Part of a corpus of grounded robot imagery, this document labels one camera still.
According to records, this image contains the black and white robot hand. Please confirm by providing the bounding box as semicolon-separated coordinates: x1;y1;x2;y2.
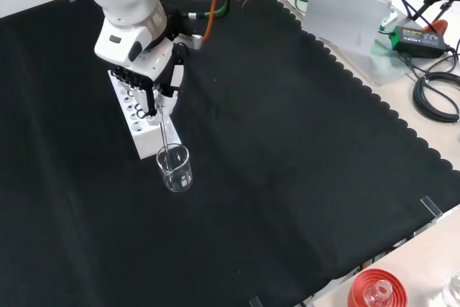
107;39;190;127

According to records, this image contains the clear glass beaker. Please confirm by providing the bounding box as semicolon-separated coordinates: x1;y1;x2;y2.
155;143;194;193

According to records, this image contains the white test tube rack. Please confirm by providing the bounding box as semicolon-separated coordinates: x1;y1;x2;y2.
107;69;183;160

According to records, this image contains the small clear glass flask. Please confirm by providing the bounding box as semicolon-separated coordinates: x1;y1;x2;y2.
364;280;394;307

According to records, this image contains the grey base plate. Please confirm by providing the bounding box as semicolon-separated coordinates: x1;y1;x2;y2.
276;0;414;87

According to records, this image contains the pale board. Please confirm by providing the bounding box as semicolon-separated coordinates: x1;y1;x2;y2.
303;0;392;55

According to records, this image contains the black bench cloth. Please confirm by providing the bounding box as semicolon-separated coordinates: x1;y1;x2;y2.
0;0;460;307

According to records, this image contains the black power adapter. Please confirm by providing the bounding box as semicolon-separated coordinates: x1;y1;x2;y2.
391;25;451;59

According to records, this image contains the clear glass vessel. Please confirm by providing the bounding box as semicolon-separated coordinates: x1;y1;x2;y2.
441;271;460;307

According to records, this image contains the red ribbed funnel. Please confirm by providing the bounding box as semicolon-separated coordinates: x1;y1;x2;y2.
346;268;409;307

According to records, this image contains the coiled black cable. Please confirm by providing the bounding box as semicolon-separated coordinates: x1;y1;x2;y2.
412;71;460;124

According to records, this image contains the clear glass rod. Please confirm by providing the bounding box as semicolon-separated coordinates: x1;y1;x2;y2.
159;111;172;171

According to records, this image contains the orange cable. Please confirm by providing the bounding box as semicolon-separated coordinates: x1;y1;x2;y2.
201;0;219;42

